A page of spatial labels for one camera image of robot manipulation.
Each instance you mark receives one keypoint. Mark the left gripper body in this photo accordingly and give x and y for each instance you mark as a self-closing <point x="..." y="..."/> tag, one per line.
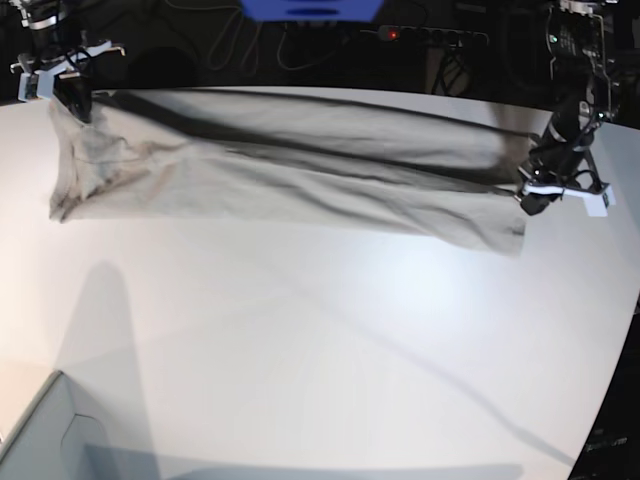
<point x="555" y="170"/>

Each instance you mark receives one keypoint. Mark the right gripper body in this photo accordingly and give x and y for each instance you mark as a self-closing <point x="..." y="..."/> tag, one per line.
<point x="60" y="66"/>

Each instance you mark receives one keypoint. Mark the grey t-shirt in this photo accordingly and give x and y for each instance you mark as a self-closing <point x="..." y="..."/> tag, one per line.
<point x="242" y="155"/>

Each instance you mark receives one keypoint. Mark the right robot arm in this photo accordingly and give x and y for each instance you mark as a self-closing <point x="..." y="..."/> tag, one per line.
<point x="37" y="15"/>

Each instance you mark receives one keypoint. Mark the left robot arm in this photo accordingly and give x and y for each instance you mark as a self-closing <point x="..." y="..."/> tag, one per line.
<point x="574" y="36"/>

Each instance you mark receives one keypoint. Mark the black power strip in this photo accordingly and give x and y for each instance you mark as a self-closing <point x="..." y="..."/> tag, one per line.
<point x="433" y="37"/>

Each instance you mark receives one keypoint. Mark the black labelled device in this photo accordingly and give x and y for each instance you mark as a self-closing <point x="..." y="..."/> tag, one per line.
<point x="611" y="450"/>

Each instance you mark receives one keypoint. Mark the blue overhead mount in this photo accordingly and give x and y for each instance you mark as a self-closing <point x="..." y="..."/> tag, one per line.
<point x="311" y="10"/>

